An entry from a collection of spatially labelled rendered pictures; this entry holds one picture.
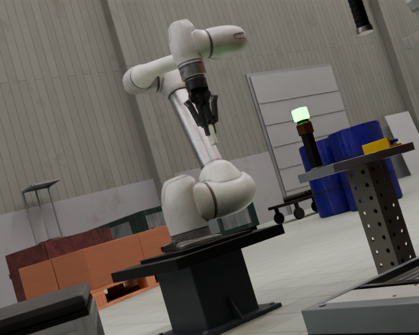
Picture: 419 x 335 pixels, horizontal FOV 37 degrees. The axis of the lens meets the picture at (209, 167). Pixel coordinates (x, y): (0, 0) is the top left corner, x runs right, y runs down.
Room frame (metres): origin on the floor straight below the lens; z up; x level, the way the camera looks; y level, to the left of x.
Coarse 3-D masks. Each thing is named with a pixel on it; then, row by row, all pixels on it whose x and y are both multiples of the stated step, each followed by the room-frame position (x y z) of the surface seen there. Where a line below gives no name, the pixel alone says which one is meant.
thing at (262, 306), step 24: (240, 240) 2.24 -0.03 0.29; (264, 240) 2.31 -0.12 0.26; (144, 264) 2.39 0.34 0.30; (168, 264) 2.11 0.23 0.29; (192, 264) 2.11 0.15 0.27; (216, 264) 2.32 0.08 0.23; (240, 264) 2.38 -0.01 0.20; (168, 288) 2.40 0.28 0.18; (192, 288) 2.26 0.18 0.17; (216, 288) 2.30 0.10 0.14; (240, 288) 2.36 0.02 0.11; (168, 312) 2.44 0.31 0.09; (192, 312) 2.30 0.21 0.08; (216, 312) 2.28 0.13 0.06; (240, 312) 2.34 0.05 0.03; (264, 312) 2.33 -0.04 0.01
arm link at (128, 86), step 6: (126, 72) 2.58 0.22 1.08; (126, 78) 2.56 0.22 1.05; (156, 78) 2.60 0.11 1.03; (126, 84) 2.58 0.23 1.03; (132, 84) 2.54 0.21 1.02; (156, 84) 2.61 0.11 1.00; (126, 90) 2.64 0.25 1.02; (132, 90) 2.59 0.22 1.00; (138, 90) 2.58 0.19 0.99; (144, 90) 2.61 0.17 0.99; (150, 90) 2.62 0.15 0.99; (156, 90) 2.64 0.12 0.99
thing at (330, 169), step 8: (408, 144) 2.22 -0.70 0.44; (376, 152) 2.11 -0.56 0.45; (384, 152) 2.14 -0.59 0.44; (392, 152) 2.16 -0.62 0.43; (400, 152) 2.18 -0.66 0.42; (352, 160) 2.04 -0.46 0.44; (360, 160) 2.06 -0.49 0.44; (368, 160) 2.08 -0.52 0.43; (376, 160) 2.11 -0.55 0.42; (320, 168) 2.03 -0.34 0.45; (328, 168) 2.00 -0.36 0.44; (336, 168) 1.99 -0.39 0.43; (344, 168) 2.01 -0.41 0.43; (304, 176) 2.09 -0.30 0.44; (312, 176) 2.06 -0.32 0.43; (320, 176) 2.04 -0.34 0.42
